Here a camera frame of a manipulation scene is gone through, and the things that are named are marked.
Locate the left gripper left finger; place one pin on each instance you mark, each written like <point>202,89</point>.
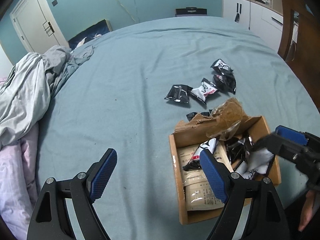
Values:
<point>50,218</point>

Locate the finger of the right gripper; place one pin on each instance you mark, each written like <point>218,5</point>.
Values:
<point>303,138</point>
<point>280,146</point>

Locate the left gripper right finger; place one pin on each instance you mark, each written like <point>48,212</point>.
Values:
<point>266,218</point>

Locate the person right hand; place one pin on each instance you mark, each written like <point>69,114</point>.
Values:
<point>307,210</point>

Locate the pink checked bedding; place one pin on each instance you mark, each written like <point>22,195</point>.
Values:
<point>18,182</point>

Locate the brown cardboard box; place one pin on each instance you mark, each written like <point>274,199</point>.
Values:
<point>226,121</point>

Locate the beige packet in box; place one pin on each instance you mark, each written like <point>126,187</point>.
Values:
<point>198,193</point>

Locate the brown wooden chair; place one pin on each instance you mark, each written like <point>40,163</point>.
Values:
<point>305,62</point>

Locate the top deer snack packet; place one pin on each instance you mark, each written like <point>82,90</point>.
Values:
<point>221,68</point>

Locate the white cabinet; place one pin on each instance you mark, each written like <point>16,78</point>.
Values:
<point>260,20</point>

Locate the crumpled grey duvet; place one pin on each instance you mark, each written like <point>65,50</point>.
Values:
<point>30,86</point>

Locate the teal bed sheet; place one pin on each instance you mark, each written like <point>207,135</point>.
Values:
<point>117,100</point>

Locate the black bag behind bed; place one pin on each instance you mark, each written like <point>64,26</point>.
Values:
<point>190,11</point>

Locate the white door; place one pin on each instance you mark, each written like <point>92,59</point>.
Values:
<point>36,26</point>

